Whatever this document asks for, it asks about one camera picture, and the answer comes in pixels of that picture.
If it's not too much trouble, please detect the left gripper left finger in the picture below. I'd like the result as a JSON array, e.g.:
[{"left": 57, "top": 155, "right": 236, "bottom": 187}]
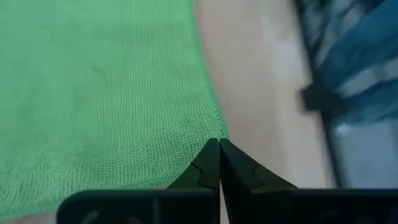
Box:
[{"left": 167, "top": 138, "right": 221, "bottom": 189}]

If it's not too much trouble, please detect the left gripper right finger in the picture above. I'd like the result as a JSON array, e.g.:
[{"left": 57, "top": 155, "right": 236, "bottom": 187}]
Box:
[{"left": 219, "top": 139, "right": 298, "bottom": 192}]

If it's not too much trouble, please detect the green microfiber towel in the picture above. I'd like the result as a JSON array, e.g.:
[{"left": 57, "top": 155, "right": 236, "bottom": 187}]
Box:
[{"left": 0, "top": 0, "right": 230, "bottom": 220}]

